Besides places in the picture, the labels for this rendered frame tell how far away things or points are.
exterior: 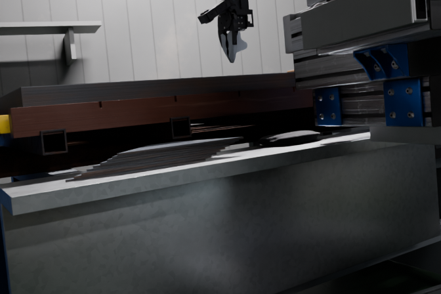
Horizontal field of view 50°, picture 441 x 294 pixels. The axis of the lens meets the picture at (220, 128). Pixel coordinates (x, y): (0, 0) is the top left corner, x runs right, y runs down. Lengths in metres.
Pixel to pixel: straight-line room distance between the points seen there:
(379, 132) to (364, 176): 0.35
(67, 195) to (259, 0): 3.86
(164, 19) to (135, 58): 0.42
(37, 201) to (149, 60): 3.30
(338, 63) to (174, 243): 0.53
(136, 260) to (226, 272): 0.23
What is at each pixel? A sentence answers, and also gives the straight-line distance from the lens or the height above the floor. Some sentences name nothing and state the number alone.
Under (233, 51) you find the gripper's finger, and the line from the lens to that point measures 1.40.
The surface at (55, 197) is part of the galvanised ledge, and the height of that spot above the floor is 0.67.
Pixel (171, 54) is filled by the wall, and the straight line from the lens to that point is 4.13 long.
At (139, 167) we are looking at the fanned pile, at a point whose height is 0.69.
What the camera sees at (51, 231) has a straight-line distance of 1.02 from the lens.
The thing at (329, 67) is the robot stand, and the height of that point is 0.85.
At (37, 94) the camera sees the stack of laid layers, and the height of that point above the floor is 0.85.
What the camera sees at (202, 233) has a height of 0.50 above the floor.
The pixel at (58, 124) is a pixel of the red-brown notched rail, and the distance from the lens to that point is 1.04.
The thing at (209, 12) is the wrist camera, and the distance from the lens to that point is 1.38.
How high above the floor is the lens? 0.80
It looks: 3 degrees down
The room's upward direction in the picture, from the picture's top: 5 degrees counter-clockwise
